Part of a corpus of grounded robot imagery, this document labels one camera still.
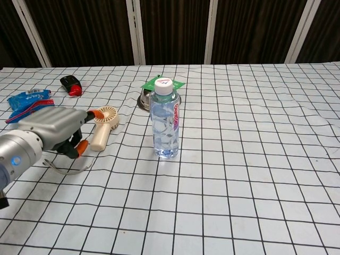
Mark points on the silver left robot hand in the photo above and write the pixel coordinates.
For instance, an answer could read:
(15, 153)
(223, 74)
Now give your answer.
(55, 123)

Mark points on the blue snack bag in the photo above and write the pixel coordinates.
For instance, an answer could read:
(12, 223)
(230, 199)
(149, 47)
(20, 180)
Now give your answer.
(24, 102)

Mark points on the black and red bottle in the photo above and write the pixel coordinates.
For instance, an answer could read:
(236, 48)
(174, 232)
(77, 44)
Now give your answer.
(69, 84)

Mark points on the stainless steel bowl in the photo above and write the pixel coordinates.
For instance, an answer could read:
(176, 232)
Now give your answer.
(144, 99)

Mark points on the green packet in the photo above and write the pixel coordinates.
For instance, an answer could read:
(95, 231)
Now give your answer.
(148, 84)

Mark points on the clear plastic water bottle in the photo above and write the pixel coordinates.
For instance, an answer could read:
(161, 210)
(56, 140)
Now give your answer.
(164, 119)

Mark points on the white grid-pattern tablecloth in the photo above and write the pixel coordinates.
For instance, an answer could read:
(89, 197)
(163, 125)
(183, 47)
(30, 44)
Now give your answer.
(212, 172)

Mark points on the white screen frame post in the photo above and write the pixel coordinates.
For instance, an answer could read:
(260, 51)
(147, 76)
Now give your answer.
(212, 32)
(32, 33)
(300, 32)
(135, 32)

